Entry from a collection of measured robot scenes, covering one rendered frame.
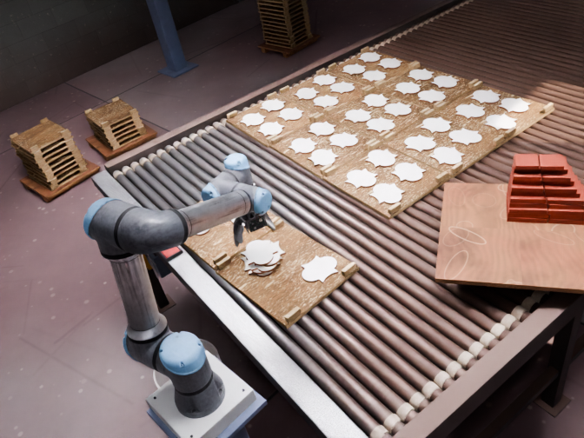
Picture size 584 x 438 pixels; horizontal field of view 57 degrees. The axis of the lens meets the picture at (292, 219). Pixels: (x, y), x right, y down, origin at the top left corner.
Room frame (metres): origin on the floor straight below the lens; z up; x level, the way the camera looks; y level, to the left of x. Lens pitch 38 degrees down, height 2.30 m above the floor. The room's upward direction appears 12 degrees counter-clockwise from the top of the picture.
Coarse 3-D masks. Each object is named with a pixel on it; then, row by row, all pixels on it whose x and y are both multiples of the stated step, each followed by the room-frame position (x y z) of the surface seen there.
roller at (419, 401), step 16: (144, 160) 2.46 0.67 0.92; (160, 176) 2.28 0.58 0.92; (176, 192) 2.12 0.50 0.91; (320, 320) 1.19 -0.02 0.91; (336, 336) 1.11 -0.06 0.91; (352, 336) 1.09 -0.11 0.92; (352, 352) 1.05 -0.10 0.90; (368, 352) 1.02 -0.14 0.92; (384, 368) 0.95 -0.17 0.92; (400, 384) 0.89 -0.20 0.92; (416, 400) 0.83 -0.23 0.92
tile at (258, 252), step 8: (256, 240) 1.57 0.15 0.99; (248, 248) 1.54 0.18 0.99; (256, 248) 1.53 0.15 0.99; (264, 248) 1.52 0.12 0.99; (272, 248) 1.51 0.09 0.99; (248, 256) 1.49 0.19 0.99; (256, 256) 1.48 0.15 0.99; (264, 256) 1.47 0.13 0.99; (272, 256) 1.46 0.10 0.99; (248, 264) 1.45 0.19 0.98; (256, 264) 1.45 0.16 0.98; (264, 264) 1.44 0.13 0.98
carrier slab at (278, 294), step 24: (264, 240) 1.62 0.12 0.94; (288, 240) 1.59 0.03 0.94; (312, 240) 1.56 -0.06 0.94; (240, 264) 1.51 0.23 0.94; (288, 264) 1.46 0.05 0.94; (240, 288) 1.39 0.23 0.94; (264, 288) 1.37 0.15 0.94; (288, 288) 1.34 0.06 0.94; (312, 288) 1.32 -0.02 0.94; (336, 288) 1.31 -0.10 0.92; (288, 312) 1.23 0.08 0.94
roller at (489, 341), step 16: (208, 144) 2.49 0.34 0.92; (256, 176) 2.10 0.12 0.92; (272, 192) 1.95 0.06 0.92; (288, 208) 1.84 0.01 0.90; (320, 224) 1.67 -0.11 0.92; (336, 240) 1.57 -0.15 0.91; (368, 256) 1.43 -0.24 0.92; (384, 272) 1.34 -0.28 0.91; (416, 288) 1.23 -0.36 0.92; (432, 304) 1.15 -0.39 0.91; (448, 320) 1.09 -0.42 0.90; (464, 320) 1.06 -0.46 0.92; (480, 336) 0.99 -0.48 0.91
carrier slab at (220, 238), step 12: (216, 228) 1.76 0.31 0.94; (228, 228) 1.75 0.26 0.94; (264, 228) 1.70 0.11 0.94; (192, 240) 1.72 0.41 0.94; (204, 240) 1.70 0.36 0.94; (216, 240) 1.68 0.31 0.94; (228, 240) 1.67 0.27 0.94; (252, 240) 1.64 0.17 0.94; (204, 252) 1.63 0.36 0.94; (216, 252) 1.61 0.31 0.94; (228, 252) 1.60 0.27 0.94; (240, 252) 1.59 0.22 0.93
